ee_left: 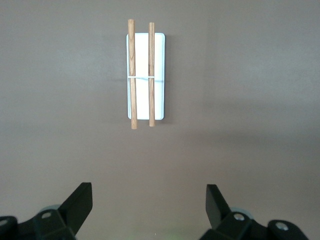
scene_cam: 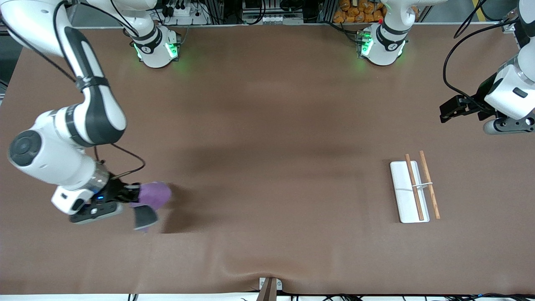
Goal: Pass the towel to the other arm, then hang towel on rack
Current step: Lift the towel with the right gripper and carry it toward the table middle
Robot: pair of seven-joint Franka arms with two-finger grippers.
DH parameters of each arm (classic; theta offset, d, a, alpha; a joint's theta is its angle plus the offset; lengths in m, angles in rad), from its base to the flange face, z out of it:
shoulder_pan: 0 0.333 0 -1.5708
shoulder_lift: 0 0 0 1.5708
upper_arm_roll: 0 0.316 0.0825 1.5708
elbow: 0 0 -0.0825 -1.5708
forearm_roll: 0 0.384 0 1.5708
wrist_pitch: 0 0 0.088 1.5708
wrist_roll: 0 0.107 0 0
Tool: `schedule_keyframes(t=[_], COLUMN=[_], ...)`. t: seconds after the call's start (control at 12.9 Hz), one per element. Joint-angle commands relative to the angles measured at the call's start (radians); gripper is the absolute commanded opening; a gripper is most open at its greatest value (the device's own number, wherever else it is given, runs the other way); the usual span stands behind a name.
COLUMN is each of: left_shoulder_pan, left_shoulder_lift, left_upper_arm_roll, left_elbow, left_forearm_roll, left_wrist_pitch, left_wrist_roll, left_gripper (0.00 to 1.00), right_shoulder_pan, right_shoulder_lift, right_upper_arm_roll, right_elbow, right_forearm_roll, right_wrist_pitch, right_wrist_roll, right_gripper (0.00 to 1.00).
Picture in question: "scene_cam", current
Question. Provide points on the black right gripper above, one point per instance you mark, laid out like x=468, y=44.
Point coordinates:
x=113, y=190

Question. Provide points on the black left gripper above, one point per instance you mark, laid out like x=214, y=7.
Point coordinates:
x=477, y=103

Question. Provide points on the purple and grey towel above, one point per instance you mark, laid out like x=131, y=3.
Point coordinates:
x=154, y=194

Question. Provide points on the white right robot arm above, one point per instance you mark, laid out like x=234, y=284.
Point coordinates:
x=96, y=113

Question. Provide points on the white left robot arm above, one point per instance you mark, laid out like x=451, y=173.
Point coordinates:
x=386, y=46

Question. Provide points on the white towel rack wooden rods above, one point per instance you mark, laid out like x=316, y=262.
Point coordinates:
x=407, y=200

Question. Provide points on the orange packaged items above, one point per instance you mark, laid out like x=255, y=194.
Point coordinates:
x=355, y=12

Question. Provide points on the brown table cover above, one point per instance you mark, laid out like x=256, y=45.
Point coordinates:
x=267, y=167

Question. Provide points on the white connector block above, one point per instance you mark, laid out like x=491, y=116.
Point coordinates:
x=276, y=19

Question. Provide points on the aluminium frame strut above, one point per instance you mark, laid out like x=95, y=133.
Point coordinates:
x=510, y=27

